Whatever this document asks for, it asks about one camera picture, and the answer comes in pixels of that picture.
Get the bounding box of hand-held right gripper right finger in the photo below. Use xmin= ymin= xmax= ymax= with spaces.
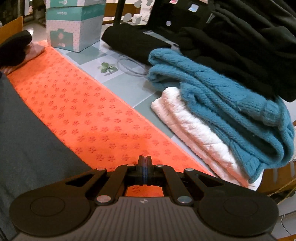
xmin=145 ymin=156 xmax=223 ymax=205

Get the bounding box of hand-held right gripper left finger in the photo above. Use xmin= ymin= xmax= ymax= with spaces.
xmin=65 ymin=156 xmax=145 ymax=205

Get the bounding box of dark grey garment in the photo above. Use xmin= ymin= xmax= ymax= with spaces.
xmin=0 ymin=72 xmax=92 ymax=240

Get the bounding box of stack of black clothes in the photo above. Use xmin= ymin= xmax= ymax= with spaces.
xmin=180 ymin=0 xmax=296 ymax=103

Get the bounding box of white quilted garment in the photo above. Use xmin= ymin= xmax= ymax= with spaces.
xmin=151 ymin=87 xmax=264 ymax=191

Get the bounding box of orange flower print mat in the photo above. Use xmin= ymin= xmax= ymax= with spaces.
xmin=6 ymin=40 xmax=214 ymax=197

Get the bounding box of clover print tablecloth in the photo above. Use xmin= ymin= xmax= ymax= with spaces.
xmin=50 ymin=21 xmax=218 ymax=176

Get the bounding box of teal knit sweater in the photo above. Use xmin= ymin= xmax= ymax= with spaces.
xmin=147 ymin=48 xmax=295 ymax=184

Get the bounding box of black flat folded garment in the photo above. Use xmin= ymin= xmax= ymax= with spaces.
xmin=101 ymin=23 xmax=178 ymax=66

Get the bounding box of teal and pink cardboard box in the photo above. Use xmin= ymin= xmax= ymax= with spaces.
xmin=46 ymin=5 xmax=107 ymax=53
xmin=46 ymin=0 xmax=107 ymax=8

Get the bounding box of pink folded garment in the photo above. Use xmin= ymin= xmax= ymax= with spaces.
xmin=5 ymin=43 xmax=46 ymax=75

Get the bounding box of black folded sweater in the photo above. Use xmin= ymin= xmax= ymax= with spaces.
xmin=0 ymin=30 xmax=33 ymax=67

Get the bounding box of wooden chair with string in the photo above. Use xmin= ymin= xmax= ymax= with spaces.
xmin=257 ymin=160 xmax=296 ymax=202

